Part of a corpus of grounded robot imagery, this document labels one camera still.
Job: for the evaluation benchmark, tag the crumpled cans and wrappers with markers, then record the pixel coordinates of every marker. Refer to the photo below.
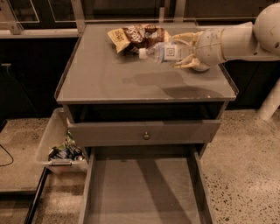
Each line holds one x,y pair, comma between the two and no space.
68,150

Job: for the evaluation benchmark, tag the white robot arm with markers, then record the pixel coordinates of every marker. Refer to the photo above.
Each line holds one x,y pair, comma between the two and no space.
258,41

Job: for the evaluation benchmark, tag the open grey middle drawer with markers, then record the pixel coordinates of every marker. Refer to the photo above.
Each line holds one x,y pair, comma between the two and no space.
160,184

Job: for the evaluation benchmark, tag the brown yellow chip bag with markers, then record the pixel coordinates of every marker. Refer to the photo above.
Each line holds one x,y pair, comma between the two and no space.
136,36

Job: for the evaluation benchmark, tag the clear plastic trash bin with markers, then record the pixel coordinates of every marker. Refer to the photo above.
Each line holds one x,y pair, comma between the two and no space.
55,135

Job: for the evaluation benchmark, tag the blue plastic bottle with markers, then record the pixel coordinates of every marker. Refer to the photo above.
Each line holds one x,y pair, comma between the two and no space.
165,52

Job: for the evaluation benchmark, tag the grey drawer cabinet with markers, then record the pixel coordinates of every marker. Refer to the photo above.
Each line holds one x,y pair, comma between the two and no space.
103,86

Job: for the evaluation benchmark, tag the white pole leg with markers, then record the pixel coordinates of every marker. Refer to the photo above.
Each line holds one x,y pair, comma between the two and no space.
270,104

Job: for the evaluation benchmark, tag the grey top drawer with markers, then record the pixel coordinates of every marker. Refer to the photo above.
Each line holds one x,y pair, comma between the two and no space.
131,133

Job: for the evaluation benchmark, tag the round brass drawer knob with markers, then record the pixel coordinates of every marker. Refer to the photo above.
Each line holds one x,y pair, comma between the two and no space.
146,136

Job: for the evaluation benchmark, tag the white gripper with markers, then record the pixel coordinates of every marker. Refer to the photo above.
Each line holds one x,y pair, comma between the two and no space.
208,47

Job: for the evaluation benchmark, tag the white bowl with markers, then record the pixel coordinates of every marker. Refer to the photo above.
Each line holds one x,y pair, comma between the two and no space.
201,68

